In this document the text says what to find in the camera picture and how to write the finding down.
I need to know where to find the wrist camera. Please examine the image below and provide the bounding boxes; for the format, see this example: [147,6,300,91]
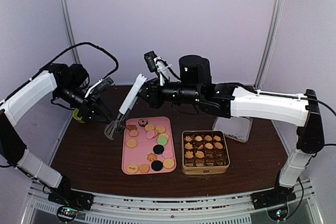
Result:
[144,51,172,86]
[85,77,114,98]

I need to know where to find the gold cookie tin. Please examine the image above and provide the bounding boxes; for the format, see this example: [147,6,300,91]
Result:
[182,131,230,175]

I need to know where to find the pink plastic tray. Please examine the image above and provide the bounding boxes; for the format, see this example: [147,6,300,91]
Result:
[122,116,176,175]

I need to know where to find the star butter cookie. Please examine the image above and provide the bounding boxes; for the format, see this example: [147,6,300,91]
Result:
[147,153,158,162]

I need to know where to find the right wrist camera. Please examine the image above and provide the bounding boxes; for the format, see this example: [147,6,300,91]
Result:
[144,51,172,86]

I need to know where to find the silver tin lid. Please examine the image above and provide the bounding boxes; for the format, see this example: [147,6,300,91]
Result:
[212,117,253,143]

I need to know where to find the metal serving tongs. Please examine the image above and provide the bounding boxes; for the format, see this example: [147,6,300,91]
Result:
[104,74,147,140]

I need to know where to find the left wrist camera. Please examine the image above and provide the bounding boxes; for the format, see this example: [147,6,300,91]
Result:
[85,77,114,98]

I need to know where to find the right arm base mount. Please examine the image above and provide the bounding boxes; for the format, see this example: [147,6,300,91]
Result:
[251,189,296,222]

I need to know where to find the left aluminium frame post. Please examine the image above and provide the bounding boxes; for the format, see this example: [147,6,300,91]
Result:
[55,0,88,90]

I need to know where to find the plain round cookie bottom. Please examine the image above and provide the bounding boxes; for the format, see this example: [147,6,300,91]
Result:
[139,164,150,173]

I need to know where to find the beige round biscuit corner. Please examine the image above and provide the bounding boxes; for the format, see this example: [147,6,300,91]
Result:
[163,158,175,169]

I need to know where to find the pink sandwich cookie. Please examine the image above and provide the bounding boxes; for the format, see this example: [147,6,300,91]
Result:
[145,130,156,139]
[162,150,174,158]

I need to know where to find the right aluminium frame post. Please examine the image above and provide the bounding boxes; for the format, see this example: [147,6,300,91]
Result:
[254,0,284,89]

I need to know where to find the black sandwich cookie lower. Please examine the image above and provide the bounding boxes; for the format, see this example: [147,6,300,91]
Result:
[151,160,163,172]

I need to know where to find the beige round biscuit top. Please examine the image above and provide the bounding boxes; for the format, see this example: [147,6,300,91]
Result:
[145,124,155,132]

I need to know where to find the beige round biscuit left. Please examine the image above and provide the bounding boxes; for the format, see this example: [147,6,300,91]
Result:
[126,139,138,148]

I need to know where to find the brown leaf cookie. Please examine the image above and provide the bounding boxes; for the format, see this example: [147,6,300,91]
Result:
[185,135,193,142]

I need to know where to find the black sandwich cookie upper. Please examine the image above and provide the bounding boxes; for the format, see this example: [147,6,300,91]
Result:
[153,144,164,155]

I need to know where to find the green sandwich cookie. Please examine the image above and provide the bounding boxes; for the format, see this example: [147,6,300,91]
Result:
[157,136,168,146]

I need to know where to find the pink sandwich cookie lower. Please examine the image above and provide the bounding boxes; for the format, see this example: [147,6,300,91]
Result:
[162,150,174,158]

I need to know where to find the leaf cookie second row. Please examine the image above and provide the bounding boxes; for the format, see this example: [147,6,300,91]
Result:
[184,143,193,150]

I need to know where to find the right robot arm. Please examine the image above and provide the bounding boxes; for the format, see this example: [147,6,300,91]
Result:
[141,51,324,204]

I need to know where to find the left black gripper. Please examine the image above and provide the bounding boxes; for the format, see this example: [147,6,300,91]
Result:
[55,83,114,124]

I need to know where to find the aluminium frame post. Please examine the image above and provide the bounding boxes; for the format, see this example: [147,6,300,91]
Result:
[254,0,284,89]
[55,0,88,90]

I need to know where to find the black sandwich cookie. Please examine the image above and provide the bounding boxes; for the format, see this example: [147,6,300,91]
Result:
[151,160,163,172]
[153,144,164,155]

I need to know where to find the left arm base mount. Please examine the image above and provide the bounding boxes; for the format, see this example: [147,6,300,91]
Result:
[48,190,94,223]

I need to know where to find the pink sandwich cookie upper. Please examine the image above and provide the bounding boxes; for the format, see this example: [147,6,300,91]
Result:
[145,130,156,139]

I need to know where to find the beige round biscuit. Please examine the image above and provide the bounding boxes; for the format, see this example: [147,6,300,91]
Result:
[145,124,155,132]
[155,125,166,133]
[160,133,169,139]
[126,139,138,148]

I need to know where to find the chocolate sprinkle donut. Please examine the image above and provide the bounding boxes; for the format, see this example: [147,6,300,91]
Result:
[138,119,148,127]

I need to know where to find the green plastic bowl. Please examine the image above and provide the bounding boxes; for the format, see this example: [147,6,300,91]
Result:
[72,109,85,124]

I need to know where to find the biscuit with pink stick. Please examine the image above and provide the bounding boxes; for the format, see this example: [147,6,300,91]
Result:
[126,163,139,174]

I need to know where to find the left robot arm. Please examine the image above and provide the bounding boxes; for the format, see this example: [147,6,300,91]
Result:
[1,63,113,205]

